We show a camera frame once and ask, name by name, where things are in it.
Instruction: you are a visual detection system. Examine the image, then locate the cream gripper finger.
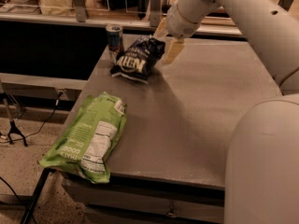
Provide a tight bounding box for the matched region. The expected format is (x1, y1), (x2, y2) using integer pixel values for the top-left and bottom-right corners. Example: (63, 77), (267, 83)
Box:
(152, 18), (168, 40)
(164, 37), (185, 64)

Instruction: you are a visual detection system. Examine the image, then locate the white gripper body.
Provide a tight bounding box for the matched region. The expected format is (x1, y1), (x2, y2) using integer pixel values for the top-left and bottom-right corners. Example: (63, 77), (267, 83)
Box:
(166, 2), (203, 38)

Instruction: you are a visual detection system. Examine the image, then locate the blue Kettle chip bag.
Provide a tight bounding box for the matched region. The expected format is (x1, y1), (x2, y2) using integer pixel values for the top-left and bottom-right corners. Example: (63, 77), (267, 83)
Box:
(110, 35), (165, 84)

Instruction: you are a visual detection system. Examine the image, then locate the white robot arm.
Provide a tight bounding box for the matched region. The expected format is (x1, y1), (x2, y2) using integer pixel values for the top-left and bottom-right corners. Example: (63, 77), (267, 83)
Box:
(159, 0), (299, 224)

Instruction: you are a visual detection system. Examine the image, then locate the Red Bull can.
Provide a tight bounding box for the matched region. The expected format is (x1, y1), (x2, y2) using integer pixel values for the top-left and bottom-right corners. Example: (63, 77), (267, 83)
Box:
(106, 24), (124, 64)

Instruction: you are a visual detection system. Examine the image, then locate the green chip bag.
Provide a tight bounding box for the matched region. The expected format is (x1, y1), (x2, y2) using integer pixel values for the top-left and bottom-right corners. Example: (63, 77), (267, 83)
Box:
(39, 92), (127, 184)

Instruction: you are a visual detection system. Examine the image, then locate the clear acrylic barrier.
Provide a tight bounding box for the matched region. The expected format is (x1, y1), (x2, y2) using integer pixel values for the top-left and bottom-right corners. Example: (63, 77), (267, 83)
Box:
(0, 0), (172, 21)

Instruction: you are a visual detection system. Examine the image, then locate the grey metal drawer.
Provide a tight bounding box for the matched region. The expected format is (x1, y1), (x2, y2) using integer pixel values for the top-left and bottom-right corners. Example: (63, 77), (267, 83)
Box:
(62, 178), (224, 224)

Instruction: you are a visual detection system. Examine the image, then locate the black tripod stand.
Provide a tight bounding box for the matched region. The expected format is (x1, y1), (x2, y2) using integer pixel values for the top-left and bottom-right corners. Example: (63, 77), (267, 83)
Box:
(0, 80), (28, 147)

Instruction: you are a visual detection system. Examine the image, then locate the black table leg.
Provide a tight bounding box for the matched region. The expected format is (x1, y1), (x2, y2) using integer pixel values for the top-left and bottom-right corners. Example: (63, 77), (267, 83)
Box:
(20, 168), (52, 224)

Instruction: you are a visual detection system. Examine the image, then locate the black power cable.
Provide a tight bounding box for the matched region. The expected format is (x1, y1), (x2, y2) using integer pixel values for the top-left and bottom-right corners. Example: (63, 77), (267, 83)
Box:
(24, 91), (64, 140)

